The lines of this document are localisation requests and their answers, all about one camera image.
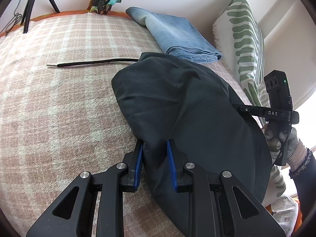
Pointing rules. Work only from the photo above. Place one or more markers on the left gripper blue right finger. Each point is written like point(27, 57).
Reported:
point(219, 204)

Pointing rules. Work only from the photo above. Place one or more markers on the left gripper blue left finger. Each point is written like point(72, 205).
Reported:
point(89, 195)

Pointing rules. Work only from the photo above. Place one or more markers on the dark green pants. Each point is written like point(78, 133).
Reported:
point(164, 97)

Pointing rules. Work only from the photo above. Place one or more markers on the right forearm dark sleeve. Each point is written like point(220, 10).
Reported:
point(304, 179)

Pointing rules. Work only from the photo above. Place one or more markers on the gloved right hand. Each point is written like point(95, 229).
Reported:
point(294, 152)

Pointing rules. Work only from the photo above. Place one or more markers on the green patterned white pillow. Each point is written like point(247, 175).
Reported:
point(239, 38)

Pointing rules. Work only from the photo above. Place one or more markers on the pink checked blanket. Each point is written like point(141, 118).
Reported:
point(59, 121)

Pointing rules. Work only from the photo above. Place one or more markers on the folded blue jeans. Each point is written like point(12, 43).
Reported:
point(176, 36)

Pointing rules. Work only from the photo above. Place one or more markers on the orange bed sheet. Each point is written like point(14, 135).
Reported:
point(72, 25)

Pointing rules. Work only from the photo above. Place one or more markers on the black pants drawstring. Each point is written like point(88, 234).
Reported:
point(112, 60)

